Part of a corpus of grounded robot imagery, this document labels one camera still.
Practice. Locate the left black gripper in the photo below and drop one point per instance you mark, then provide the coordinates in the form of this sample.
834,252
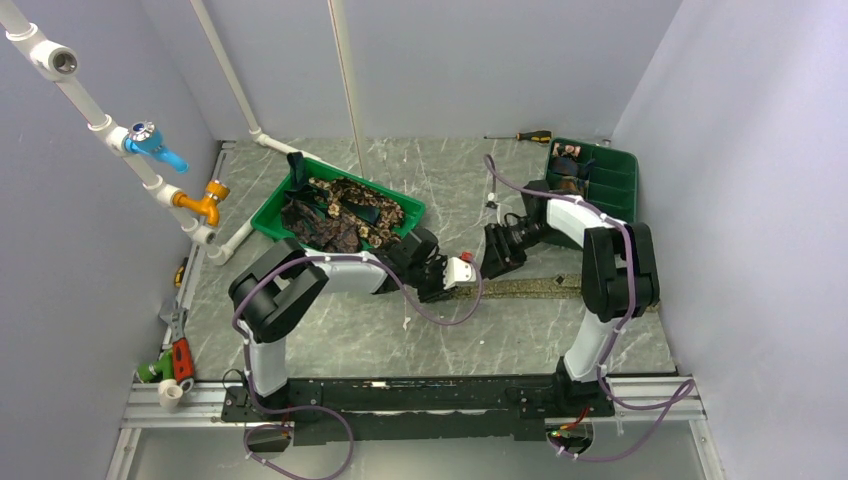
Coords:
438,292

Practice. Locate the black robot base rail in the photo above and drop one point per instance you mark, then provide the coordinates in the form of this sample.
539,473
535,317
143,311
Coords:
522,407

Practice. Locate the green pipe fitting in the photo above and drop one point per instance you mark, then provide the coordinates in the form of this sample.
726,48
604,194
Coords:
159,370

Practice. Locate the dark teal tie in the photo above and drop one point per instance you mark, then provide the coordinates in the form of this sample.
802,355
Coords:
301,192

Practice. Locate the brown floral tie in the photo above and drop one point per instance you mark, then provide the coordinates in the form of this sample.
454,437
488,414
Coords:
384,234

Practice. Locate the orange handled screwdriver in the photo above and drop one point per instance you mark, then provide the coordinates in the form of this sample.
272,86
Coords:
540,137

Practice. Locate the white pvc pipe frame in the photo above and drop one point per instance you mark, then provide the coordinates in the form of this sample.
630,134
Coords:
59,64

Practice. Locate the orange brass tap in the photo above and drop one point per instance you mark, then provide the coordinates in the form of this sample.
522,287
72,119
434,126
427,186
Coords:
207,205

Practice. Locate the rolled ties in organizer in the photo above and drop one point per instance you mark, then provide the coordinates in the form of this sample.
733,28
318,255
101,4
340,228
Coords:
571,175

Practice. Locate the red pipe wrench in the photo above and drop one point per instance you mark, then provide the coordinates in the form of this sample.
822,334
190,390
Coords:
174,316

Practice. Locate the green compartment organizer box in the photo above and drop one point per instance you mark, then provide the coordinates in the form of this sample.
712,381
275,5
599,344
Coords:
613,181

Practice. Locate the olive gold patterned tie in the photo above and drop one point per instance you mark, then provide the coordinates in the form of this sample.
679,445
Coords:
565,286

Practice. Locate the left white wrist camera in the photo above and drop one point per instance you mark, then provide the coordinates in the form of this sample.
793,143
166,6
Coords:
460,271

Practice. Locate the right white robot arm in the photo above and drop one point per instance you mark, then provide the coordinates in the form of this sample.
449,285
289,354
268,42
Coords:
619,276

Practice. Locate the blue valve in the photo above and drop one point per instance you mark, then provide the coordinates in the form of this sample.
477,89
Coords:
144,138

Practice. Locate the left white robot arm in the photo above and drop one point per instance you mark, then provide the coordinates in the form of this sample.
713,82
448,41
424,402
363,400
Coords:
272,296

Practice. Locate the white vertical pole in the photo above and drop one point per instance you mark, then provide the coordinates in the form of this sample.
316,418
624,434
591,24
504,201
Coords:
348,72

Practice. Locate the yellow black tool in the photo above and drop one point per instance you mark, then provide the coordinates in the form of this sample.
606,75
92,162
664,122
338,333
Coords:
178,277

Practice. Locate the aluminium frame rail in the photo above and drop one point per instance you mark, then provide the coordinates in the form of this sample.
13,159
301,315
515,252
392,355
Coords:
202,407

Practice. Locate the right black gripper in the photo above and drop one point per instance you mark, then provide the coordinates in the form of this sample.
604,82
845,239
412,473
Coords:
498,256

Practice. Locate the green tray of ties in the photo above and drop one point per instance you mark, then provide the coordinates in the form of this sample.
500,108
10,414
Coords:
279,218

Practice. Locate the white pipe fitting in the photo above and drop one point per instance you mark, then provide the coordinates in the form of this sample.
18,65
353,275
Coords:
170,394

